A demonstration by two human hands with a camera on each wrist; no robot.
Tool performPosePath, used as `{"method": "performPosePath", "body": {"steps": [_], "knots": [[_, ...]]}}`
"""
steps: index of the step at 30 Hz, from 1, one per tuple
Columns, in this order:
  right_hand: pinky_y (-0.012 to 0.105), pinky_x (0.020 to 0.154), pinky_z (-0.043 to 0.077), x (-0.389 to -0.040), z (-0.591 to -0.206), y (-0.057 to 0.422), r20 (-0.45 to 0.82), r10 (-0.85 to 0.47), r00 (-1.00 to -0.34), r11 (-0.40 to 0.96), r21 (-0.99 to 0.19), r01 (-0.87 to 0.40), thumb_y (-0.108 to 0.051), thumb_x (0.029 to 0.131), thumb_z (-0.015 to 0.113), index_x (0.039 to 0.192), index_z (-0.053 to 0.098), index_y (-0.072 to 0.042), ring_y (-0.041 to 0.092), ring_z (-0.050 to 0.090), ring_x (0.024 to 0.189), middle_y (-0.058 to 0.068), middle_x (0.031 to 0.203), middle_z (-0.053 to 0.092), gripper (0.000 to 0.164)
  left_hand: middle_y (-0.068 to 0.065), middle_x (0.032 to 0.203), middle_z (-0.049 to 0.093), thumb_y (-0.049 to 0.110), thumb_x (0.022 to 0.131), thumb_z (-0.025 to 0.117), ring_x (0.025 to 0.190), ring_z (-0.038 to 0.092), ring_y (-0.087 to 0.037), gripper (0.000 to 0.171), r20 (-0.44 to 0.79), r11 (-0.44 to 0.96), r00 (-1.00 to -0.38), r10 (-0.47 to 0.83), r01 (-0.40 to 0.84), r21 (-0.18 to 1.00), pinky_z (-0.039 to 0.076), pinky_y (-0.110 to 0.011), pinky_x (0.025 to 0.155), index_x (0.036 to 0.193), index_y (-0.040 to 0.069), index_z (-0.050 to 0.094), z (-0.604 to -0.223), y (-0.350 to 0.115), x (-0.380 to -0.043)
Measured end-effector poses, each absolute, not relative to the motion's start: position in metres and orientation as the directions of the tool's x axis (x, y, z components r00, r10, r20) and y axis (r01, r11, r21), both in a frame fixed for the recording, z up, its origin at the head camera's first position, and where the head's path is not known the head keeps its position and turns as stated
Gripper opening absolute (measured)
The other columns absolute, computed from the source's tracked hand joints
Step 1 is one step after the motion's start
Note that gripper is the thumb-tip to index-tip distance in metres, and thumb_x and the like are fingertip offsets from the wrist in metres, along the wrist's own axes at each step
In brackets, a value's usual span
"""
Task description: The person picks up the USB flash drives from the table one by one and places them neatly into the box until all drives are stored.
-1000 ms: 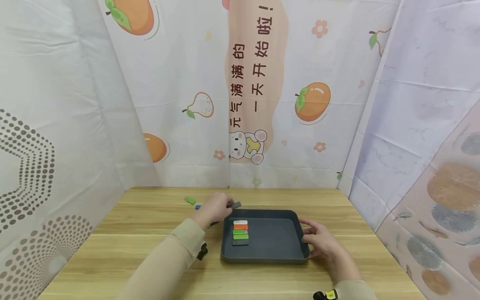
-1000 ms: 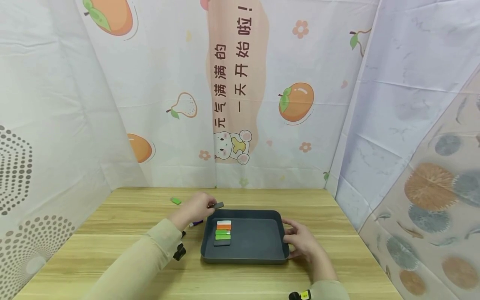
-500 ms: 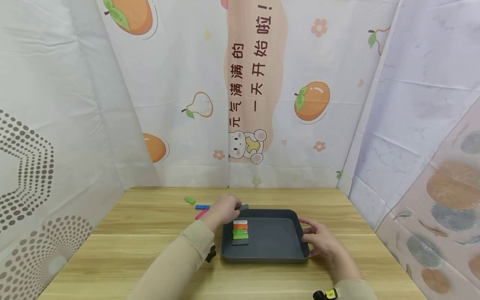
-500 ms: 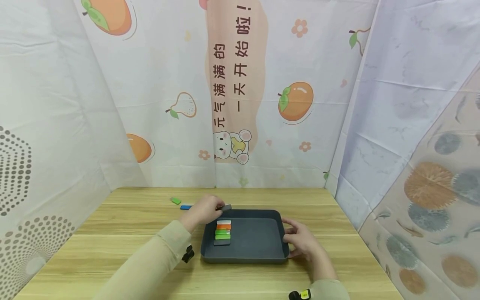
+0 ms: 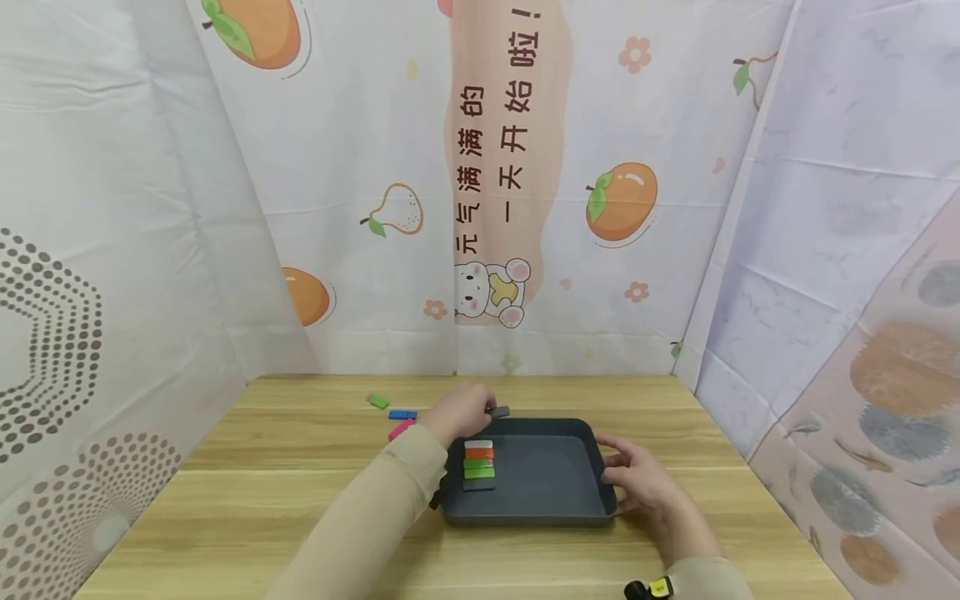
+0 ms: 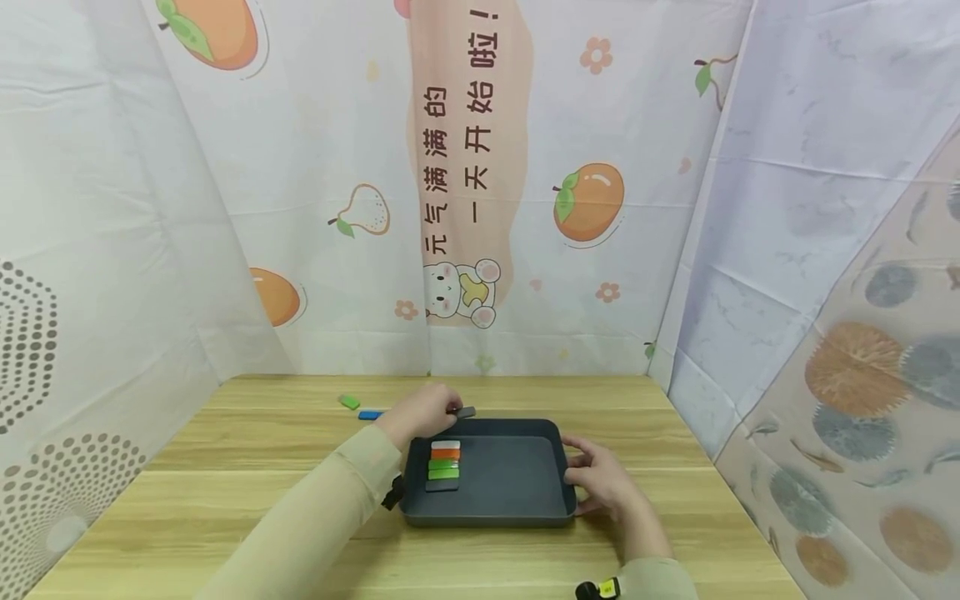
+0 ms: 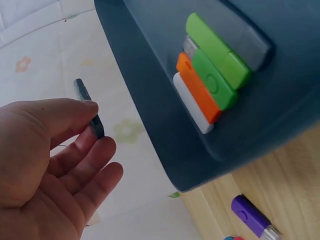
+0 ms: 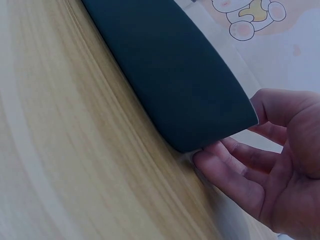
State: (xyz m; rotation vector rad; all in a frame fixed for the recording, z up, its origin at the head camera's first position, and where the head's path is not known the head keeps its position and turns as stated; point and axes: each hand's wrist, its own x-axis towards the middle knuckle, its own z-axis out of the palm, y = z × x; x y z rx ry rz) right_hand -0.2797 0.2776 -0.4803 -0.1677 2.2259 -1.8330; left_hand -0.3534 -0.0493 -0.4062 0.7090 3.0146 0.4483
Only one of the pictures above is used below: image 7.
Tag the green swivel usb stick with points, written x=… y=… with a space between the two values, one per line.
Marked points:
x=215 y=82

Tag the orange usb stick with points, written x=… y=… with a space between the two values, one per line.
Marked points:
x=197 y=90

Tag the dark blue plastic tray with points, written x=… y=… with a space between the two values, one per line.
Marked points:
x=140 y=87

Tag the white usb stick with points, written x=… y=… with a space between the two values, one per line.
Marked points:
x=190 y=105

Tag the person's left hand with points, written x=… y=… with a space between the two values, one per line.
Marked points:
x=37 y=175

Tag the dark blue usb stick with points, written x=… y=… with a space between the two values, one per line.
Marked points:
x=81 y=90

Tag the purple swivel usb stick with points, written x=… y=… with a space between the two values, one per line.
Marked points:
x=247 y=215

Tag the person's left thumb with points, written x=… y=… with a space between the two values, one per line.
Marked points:
x=67 y=110

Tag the light green capped usb stick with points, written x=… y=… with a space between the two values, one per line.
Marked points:
x=212 y=42

